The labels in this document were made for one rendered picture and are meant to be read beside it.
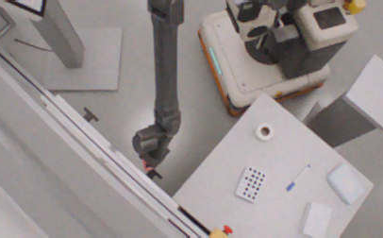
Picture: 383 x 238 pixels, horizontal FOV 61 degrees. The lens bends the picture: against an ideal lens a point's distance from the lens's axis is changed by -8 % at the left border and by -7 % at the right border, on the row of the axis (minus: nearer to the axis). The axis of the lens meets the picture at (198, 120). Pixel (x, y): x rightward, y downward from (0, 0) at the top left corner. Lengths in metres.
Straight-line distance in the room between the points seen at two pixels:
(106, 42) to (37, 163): 2.27
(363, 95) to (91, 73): 1.62
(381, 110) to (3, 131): 1.60
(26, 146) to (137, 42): 2.27
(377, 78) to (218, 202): 0.92
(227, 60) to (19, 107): 1.92
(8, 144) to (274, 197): 1.30
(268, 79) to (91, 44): 1.18
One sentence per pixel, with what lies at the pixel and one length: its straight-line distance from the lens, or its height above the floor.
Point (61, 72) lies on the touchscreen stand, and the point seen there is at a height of 0.04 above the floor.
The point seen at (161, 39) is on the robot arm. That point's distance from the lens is 0.89.
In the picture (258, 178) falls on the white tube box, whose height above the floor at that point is 0.78.
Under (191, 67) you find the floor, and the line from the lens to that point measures 2.33.
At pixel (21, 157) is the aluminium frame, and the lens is 0.17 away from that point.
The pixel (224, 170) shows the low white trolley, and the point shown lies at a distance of 1.40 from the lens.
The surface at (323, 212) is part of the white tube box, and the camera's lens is 1.43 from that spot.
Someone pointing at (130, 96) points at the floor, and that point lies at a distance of 2.28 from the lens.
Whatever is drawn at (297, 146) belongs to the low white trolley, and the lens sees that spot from 1.48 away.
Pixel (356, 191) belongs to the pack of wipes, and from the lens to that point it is 1.50.
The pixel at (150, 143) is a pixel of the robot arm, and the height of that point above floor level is 1.10.
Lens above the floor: 2.14
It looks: 75 degrees down
